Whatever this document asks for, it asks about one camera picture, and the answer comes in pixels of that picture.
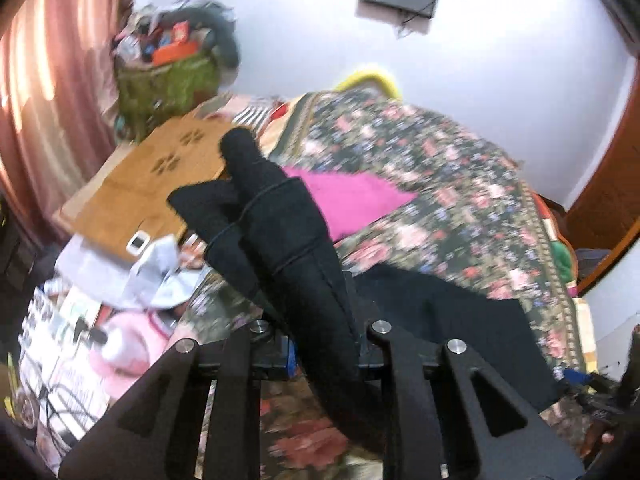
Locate black pants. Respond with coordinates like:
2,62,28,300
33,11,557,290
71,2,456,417
168,128,560,453

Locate green plush toy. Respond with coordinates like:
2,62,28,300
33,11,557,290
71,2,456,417
551,240,576,284

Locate wooden wardrobe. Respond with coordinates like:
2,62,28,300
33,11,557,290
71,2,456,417
566,78,639,292

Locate small white device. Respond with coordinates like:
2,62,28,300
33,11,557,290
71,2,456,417
126,230,151,257

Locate floral green bedspread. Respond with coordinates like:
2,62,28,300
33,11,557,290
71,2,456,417
179,86,589,480

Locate bamboo lap desk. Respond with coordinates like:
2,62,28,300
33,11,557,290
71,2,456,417
73,117,232,262

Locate pink folded cloth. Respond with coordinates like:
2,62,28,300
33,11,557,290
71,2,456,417
283,167,416,242

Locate striped cloth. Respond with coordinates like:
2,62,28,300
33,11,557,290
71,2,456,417
232,103,273,134

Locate green fabric storage bin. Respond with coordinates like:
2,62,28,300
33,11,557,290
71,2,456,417
115,53,221,142

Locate pink striped curtain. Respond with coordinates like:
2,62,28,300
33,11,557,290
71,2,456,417
1,0,134,246

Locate orange box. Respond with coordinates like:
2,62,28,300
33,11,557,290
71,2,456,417
152,41,200,66

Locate yellow foam headboard arch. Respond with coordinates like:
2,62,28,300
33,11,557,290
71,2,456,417
334,70,402,101

